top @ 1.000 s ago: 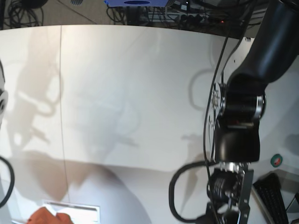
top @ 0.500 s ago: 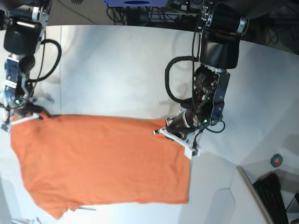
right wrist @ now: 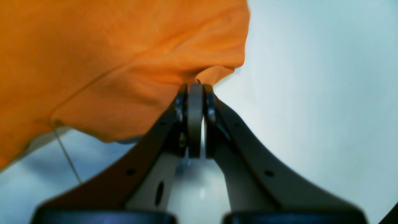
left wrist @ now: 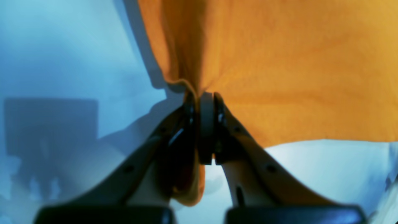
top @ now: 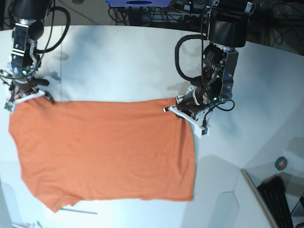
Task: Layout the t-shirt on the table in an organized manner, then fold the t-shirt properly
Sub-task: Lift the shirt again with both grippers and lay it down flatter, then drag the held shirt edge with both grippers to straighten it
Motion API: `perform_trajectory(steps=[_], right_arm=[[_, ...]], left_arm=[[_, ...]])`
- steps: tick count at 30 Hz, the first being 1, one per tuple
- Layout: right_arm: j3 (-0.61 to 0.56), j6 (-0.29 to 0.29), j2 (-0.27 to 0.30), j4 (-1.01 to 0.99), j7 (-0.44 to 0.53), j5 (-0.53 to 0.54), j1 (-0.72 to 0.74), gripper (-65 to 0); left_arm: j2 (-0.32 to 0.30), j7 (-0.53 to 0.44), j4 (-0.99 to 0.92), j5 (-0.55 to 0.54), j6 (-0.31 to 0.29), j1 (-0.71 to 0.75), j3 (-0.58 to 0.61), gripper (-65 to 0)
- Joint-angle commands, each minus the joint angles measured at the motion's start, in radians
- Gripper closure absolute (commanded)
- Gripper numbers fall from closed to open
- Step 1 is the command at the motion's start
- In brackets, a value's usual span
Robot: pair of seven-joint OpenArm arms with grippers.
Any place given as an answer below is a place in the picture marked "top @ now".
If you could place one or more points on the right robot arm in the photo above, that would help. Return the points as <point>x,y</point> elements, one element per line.
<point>25,58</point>

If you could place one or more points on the orange t-shirt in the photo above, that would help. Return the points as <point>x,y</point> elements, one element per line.
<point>85,150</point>

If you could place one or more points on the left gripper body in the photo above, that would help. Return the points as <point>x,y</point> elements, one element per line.
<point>193,102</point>

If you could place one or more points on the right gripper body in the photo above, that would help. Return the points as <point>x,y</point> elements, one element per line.
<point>25,86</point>

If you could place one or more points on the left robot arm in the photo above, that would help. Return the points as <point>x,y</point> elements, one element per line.
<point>224,24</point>

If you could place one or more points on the green tape roll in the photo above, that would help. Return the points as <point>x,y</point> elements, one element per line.
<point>281,163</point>

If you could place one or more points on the black keyboard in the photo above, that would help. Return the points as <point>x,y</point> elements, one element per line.
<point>273,194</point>

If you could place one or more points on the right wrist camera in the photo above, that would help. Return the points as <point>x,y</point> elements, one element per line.
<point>9,106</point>

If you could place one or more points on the blue box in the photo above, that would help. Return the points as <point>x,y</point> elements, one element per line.
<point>135,3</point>

